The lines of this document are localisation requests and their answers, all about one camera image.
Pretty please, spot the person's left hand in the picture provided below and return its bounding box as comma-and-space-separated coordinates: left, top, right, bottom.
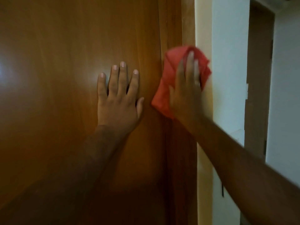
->
97, 61, 144, 138

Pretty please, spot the person's right hand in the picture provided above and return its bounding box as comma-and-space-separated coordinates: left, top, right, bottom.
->
169, 51, 204, 131

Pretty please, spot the red cleaning cloth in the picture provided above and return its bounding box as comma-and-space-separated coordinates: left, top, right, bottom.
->
151, 45, 212, 119

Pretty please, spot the person's right forearm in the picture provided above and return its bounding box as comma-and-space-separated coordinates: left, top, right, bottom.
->
185, 115, 300, 225

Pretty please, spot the person's left forearm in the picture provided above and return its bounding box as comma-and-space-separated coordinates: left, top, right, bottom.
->
0, 125, 128, 225

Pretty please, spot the brown wooden door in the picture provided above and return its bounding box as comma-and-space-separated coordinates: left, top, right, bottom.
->
0, 0, 168, 225

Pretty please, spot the brown wooden door frame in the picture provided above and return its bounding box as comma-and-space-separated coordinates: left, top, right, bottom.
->
157, 0, 198, 225

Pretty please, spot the brown doorway frame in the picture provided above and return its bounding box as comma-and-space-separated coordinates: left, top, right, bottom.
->
244, 0, 275, 162

